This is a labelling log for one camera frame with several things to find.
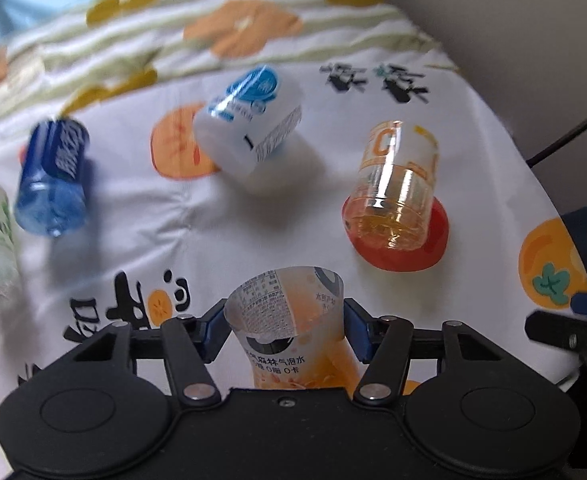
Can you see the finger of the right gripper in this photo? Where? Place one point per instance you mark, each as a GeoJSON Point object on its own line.
{"type": "Point", "coordinates": [565, 332]}

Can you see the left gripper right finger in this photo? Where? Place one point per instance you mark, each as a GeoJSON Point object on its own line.
{"type": "Point", "coordinates": [382, 344]}

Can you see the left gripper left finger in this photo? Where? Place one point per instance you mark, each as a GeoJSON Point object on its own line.
{"type": "Point", "coordinates": [190, 344]}

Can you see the clear orange C cup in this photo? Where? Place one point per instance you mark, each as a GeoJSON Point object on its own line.
{"type": "Point", "coordinates": [390, 205]}

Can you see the blue plastic cup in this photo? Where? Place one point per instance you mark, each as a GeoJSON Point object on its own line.
{"type": "Point", "coordinates": [51, 200]}

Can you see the white blue label cup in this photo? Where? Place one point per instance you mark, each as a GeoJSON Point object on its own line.
{"type": "Point", "coordinates": [243, 125]}

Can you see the white persimmon print cloth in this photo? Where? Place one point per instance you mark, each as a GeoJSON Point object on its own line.
{"type": "Point", "coordinates": [164, 235]}

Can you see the floral striped bed quilt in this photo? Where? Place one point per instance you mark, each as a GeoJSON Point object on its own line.
{"type": "Point", "coordinates": [113, 46]}

